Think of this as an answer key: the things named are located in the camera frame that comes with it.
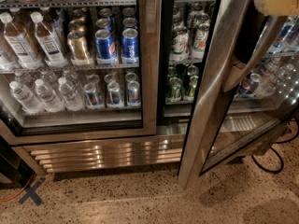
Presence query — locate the glass fridge door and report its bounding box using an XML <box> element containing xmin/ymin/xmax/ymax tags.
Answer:
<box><xmin>178</xmin><ymin>0</ymin><xmax>299</xmax><ymax>189</ymax></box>
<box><xmin>0</xmin><ymin>0</ymin><xmax>161</xmax><ymax>147</ymax></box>

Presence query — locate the stainless steel fridge base grille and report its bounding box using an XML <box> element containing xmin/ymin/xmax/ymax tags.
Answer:
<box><xmin>12</xmin><ymin>121</ymin><xmax>289</xmax><ymax>176</ymax></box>

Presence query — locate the silver blue can far right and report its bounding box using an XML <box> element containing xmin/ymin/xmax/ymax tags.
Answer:
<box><xmin>267</xmin><ymin>17</ymin><xmax>295</xmax><ymax>54</ymax></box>

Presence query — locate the water bottle right compartment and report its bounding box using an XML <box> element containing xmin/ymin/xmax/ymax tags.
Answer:
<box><xmin>256</xmin><ymin>63</ymin><xmax>294</xmax><ymax>98</ymax></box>

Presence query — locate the white 7up can left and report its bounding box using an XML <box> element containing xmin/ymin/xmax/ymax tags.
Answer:
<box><xmin>192</xmin><ymin>22</ymin><xmax>210</xmax><ymax>59</ymax></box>

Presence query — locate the blue can lower right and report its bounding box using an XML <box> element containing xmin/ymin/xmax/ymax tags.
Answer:
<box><xmin>239</xmin><ymin>73</ymin><xmax>262</xmax><ymax>97</ymax></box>

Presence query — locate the green soda can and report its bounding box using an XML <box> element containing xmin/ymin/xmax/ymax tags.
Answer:
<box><xmin>184</xmin><ymin>76</ymin><xmax>198</xmax><ymax>101</ymax></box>

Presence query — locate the blue pepsi can right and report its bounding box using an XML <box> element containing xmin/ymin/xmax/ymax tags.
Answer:
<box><xmin>121</xmin><ymin>28</ymin><xmax>139</xmax><ymax>63</ymax></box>

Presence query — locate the blue pepsi can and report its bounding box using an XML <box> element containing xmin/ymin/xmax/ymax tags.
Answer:
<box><xmin>95</xmin><ymin>29</ymin><xmax>117</xmax><ymax>64</ymax></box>
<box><xmin>121</xmin><ymin>28</ymin><xmax>139</xmax><ymax>63</ymax></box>

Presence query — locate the red bull can right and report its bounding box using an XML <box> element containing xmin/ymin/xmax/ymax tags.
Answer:
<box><xmin>127</xmin><ymin>81</ymin><xmax>140</xmax><ymax>106</ymax></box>

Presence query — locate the red bull can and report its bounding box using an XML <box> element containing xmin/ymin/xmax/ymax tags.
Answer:
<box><xmin>84</xmin><ymin>83</ymin><xmax>104</xmax><ymax>109</ymax></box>
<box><xmin>127</xmin><ymin>81</ymin><xmax>140</xmax><ymax>106</ymax></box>
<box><xmin>107</xmin><ymin>81</ymin><xmax>123</xmax><ymax>107</ymax></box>

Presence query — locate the blue pepsi can left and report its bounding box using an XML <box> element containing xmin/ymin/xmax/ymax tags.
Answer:
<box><xmin>95</xmin><ymin>29</ymin><xmax>117</xmax><ymax>64</ymax></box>

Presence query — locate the red bull can middle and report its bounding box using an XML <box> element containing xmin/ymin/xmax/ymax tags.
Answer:
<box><xmin>107</xmin><ymin>81</ymin><xmax>123</xmax><ymax>107</ymax></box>

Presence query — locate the gold soda can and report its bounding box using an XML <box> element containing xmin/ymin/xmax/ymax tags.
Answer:
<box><xmin>67</xmin><ymin>32</ymin><xmax>93</xmax><ymax>66</ymax></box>

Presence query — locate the red bull can left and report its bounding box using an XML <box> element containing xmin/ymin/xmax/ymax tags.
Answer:
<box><xmin>84</xmin><ymin>83</ymin><xmax>104</xmax><ymax>109</ymax></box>

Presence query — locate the water bottle right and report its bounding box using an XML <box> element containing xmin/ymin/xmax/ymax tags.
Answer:
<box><xmin>58</xmin><ymin>77</ymin><xmax>84</xmax><ymax>111</ymax></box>

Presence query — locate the water bottle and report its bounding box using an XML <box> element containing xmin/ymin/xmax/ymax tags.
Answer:
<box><xmin>58</xmin><ymin>77</ymin><xmax>84</xmax><ymax>111</ymax></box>
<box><xmin>9</xmin><ymin>81</ymin><xmax>44</xmax><ymax>114</ymax></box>
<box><xmin>35</xmin><ymin>79</ymin><xmax>64</xmax><ymax>113</ymax></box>

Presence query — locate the tea bottle white cap right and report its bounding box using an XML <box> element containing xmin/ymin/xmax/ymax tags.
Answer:
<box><xmin>31</xmin><ymin>12</ymin><xmax>65</xmax><ymax>62</ymax></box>

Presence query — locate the tea bottle white cap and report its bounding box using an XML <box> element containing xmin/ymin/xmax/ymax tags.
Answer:
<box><xmin>0</xmin><ymin>12</ymin><xmax>43</xmax><ymax>70</ymax></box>
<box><xmin>31</xmin><ymin>12</ymin><xmax>65</xmax><ymax>62</ymax></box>

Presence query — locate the water bottle middle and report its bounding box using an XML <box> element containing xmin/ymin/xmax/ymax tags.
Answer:
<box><xmin>35</xmin><ymin>79</ymin><xmax>64</xmax><ymax>113</ymax></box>

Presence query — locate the tea bottle white cap left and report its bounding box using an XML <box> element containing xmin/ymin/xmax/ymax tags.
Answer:
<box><xmin>0</xmin><ymin>12</ymin><xmax>43</xmax><ymax>70</ymax></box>

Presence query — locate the water bottle left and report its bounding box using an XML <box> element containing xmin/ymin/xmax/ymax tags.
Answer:
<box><xmin>9</xmin><ymin>81</ymin><xmax>44</xmax><ymax>114</ymax></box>

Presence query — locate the blue tape cross marker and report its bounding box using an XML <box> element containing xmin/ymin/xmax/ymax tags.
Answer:
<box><xmin>19</xmin><ymin>177</ymin><xmax>45</xmax><ymax>206</ymax></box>

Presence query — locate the black power cable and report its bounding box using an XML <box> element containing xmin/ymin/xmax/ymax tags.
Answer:
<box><xmin>251</xmin><ymin>119</ymin><xmax>299</xmax><ymax>175</ymax></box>

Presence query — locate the orange extension cable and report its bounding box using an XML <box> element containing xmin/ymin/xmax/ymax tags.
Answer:
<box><xmin>0</xmin><ymin>171</ymin><xmax>36</xmax><ymax>203</ymax></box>

